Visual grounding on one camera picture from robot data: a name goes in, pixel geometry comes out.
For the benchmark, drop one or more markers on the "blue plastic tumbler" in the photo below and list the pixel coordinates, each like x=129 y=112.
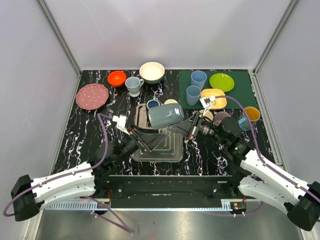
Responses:
x=193 y=93
x=198 y=78

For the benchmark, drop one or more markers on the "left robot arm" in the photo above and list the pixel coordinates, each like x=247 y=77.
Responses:
x=29 y=196

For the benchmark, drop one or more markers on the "right aluminium frame post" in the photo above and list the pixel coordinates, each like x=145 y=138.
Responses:
x=276 y=33

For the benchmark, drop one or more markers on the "silver metal tray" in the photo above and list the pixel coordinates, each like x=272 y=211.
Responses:
x=169 y=150

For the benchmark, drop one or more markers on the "pink dotted plate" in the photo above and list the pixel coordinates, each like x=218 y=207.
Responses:
x=92 y=96

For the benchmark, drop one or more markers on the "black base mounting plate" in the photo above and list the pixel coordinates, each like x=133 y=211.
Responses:
x=166 y=192

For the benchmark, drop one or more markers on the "aluminium frame post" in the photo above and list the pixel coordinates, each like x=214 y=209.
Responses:
x=58 y=34
x=276 y=33

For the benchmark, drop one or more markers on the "dark green mat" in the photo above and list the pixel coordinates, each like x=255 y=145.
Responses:
x=242 y=91

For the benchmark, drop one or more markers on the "left aluminium frame post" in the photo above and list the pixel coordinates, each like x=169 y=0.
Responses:
x=58 y=34

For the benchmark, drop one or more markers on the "dark blue mug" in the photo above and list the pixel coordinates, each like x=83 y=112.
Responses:
x=152 y=104

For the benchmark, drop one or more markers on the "lime green plate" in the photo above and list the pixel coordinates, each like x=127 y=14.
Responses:
x=222 y=81

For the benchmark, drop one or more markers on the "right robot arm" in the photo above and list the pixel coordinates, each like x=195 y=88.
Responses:
x=257 y=177

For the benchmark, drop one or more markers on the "lilac purple mug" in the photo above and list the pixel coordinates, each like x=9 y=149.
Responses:
x=219 y=116

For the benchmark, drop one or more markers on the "grey slotted cable duct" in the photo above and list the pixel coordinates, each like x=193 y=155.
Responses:
x=73 y=205

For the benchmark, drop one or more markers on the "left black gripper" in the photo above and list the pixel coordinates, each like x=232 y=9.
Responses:
x=136 y=139

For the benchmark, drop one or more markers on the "orange red bowl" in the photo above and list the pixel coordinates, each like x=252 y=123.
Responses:
x=117 y=78

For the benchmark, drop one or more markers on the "large white bowl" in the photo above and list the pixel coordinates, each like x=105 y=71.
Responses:
x=152 y=72

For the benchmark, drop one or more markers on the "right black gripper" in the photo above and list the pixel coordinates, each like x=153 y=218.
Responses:
x=183 y=128

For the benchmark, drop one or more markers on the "yellow square plate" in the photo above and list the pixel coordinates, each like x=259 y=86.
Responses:
x=219 y=103

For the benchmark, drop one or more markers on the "light green mug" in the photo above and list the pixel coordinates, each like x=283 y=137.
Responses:
x=170 y=101

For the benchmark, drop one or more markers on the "blue plastic tumbler front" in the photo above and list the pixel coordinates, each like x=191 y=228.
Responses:
x=193 y=93

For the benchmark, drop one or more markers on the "light blue footed cup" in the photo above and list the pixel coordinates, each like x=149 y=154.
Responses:
x=133 y=85

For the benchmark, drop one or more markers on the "blue butterfly mug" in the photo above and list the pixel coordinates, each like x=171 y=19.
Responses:
x=248 y=117

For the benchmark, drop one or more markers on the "blue plastic tumbler rear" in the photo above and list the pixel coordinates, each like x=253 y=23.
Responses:
x=198 y=78

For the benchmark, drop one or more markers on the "cream white mug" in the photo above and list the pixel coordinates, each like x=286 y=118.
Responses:
x=207 y=115

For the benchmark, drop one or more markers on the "grey blue mug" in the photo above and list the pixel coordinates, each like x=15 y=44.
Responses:
x=165 y=115

